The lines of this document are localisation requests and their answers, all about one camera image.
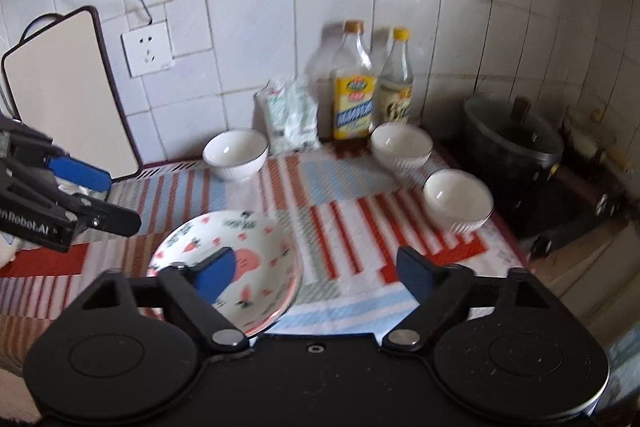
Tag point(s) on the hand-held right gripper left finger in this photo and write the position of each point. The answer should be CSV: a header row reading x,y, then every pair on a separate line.
x,y
217,276

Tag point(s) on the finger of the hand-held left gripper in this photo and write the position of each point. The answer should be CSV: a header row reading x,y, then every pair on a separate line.
x,y
110,219
80,173

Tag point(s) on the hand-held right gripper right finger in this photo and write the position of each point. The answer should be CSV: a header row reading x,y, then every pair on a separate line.
x,y
415,274

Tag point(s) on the pink rabbit print plate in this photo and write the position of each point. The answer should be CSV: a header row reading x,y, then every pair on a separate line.
x,y
260,257

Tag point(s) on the cream cutting board dark rim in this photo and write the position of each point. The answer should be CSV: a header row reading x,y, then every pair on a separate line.
x,y
65,107

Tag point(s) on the striped red blue table cloth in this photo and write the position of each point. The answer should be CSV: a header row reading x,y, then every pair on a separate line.
x,y
350,227

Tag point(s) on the white ribbed bowl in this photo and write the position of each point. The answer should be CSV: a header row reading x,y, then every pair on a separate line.
x,y
235,154
401,147
457,202

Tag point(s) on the black gas stove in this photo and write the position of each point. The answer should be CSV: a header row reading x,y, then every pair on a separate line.
x,y
565,217

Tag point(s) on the black pot with glass lid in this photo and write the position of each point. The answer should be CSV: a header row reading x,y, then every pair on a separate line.
x,y
510,142

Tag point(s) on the white salt bag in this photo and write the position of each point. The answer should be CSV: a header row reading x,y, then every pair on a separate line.
x,y
292,117

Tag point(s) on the cooking wine bottle yellow label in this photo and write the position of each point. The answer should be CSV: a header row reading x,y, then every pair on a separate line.
x,y
354,102

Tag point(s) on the clear vinegar bottle yellow cap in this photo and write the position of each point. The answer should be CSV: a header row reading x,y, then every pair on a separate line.
x,y
397,92

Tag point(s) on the small cream enamel pot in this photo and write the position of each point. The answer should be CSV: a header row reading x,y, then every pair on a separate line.
x,y
590,137

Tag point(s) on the white wall socket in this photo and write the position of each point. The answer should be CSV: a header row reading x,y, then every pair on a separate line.
x,y
147,49

